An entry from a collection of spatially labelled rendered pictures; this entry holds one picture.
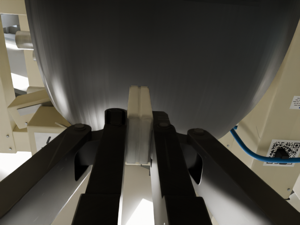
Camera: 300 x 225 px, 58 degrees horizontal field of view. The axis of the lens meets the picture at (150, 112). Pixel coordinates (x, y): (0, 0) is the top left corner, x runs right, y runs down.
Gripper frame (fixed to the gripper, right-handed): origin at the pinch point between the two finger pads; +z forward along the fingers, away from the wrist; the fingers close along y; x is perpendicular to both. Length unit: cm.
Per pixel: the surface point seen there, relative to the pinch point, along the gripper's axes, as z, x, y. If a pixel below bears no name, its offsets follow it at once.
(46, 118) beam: 68, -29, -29
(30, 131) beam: 64, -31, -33
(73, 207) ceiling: 354, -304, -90
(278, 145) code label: 36, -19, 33
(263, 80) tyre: 13.3, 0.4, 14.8
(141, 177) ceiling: 429, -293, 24
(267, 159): 33.3, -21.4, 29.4
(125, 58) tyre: 10.9, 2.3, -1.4
